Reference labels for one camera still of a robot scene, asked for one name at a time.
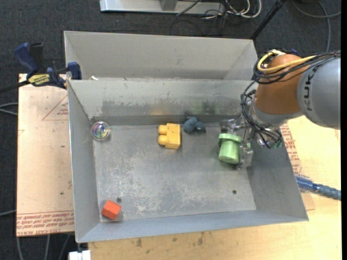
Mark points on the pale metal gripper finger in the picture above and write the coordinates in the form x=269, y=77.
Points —
x=246, y=157
x=230, y=124

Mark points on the light green plastic cylinder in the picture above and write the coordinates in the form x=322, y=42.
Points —
x=229, y=150

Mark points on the dark blue-grey toy animal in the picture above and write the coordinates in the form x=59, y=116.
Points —
x=192, y=124

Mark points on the yellow toy building brick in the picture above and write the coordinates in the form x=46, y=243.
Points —
x=170, y=137

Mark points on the blue bristle brush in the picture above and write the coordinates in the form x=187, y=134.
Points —
x=309, y=185

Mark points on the grey metal bin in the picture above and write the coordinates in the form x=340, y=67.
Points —
x=168, y=177

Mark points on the clear iridescent ball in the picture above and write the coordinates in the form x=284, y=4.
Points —
x=100, y=130

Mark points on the orange cube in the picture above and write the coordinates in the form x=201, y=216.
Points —
x=111, y=210

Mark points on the brown cardboard board red print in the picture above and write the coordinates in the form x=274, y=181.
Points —
x=43, y=158

